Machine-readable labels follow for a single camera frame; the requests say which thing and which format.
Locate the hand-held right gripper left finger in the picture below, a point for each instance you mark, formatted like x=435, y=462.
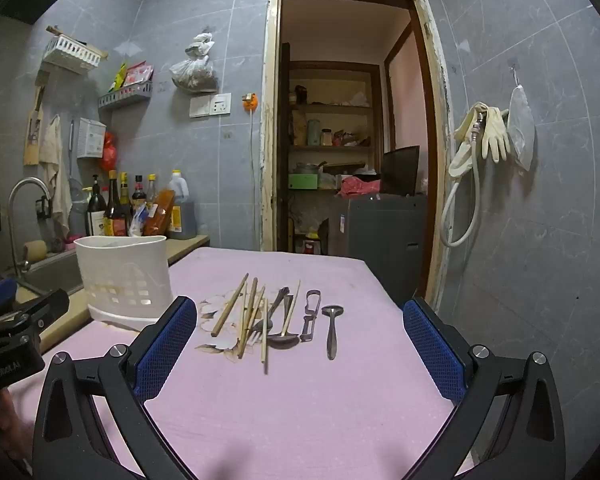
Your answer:
x=167, y=345

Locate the yellow green seasoning packet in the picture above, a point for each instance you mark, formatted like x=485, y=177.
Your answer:
x=121, y=76

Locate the clear bottle yellow cap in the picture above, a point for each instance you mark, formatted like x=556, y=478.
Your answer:
x=151, y=187

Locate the black flat panel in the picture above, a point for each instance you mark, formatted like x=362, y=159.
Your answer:
x=401, y=170

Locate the cream rubber glove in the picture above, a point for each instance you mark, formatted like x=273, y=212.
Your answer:
x=462, y=157
x=497, y=135

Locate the large oil jug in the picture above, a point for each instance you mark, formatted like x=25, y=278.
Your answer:
x=182, y=210

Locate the steel sink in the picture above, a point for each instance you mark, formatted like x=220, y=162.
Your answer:
x=55, y=272

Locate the orange food packet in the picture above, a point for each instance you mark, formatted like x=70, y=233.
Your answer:
x=160, y=212

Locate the wooden door frame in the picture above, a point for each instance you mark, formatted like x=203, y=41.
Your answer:
x=270, y=160

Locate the dark pump bottle white label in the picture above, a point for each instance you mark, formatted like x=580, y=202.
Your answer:
x=96, y=215

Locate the green jar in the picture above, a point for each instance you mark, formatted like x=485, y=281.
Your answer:
x=313, y=132

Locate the orange wall hook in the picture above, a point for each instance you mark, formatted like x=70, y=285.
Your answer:
x=250, y=101

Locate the red cloth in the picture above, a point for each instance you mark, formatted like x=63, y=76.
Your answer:
x=357, y=186

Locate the steel faucet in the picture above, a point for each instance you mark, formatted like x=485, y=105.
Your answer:
x=15, y=220

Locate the hanging wooden cutting board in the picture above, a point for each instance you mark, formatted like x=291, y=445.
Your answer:
x=32, y=135

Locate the white plastic utensil holder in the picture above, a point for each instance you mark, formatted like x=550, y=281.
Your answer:
x=120, y=270

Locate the dark bottle red label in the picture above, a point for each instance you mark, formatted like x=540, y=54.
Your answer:
x=138, y=192

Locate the hanging bag of dried goods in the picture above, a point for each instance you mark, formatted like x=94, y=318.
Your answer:
x=195, y=72

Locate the grey wall rack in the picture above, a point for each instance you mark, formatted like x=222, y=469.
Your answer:
x=125, y=96

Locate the white wall socket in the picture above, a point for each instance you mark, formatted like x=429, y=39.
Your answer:
x=221, y=105

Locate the hanging kitchen knife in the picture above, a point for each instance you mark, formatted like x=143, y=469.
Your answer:
x=40, y=92

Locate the white wall basket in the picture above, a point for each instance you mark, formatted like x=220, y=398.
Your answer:
x=72, y=55

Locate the small glass jar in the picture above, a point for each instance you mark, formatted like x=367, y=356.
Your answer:
x=326, y=137

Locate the hanging clear plastic bag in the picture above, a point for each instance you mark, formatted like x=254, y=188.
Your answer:
x=522, y=130

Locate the loofah sponge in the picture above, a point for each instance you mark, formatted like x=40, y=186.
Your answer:
x=35, y=250

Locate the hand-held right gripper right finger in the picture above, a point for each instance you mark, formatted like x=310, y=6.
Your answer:
x=435, y=350

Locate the metal spoon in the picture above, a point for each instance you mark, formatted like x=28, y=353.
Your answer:
x=283, y=341
x=274, y=296

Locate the red seasoning packets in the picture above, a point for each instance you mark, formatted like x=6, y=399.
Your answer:
x=139, y=74

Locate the metal wall hook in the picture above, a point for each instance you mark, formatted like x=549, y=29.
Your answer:
x=515, y=72

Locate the wooden shelving unit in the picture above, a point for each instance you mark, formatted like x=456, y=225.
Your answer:
x=330, y=148

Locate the steel wool scourer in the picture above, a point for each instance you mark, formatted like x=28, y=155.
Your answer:
x=57, y=245

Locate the green box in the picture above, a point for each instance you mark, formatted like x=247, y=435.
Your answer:
x=304, y=181

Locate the grey cooking pot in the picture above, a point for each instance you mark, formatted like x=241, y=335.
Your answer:
x=307, y=167

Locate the pink soap dish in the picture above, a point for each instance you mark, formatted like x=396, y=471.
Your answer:
x=76, y=241

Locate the wooden chopstick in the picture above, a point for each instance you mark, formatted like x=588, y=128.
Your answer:
x=230, y=305
x=256, y=310
x=265, y=330
x=291, y=310
x=242, y=310
x=248, y=317

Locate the pink floral table cloth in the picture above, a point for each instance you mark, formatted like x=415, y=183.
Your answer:
x=300, y=410

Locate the blue white plastic bag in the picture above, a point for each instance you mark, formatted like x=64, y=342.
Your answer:
x=137, y=222

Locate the person's left hand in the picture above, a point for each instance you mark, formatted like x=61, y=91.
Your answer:
x=7, y=420

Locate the steel straight peeler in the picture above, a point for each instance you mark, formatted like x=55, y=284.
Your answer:
x=305, y=330

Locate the dark bottle yellow cap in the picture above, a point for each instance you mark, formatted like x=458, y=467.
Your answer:
x=125, y=187

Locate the small red bottle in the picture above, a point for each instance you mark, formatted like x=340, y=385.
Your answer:
x=310, y=247

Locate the beige dish towel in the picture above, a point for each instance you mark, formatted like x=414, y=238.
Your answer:
x=52, y=150

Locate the red plastic bag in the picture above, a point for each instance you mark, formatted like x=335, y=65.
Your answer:
x=109, y=155

